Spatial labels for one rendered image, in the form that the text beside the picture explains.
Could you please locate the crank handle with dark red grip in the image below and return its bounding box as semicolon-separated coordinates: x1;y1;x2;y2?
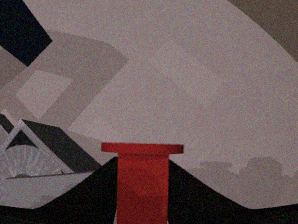
3;143;184;224

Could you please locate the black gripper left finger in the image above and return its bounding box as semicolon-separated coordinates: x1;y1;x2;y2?
0;156;118;224

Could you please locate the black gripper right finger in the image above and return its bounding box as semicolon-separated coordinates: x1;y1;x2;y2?
168;159;298;224

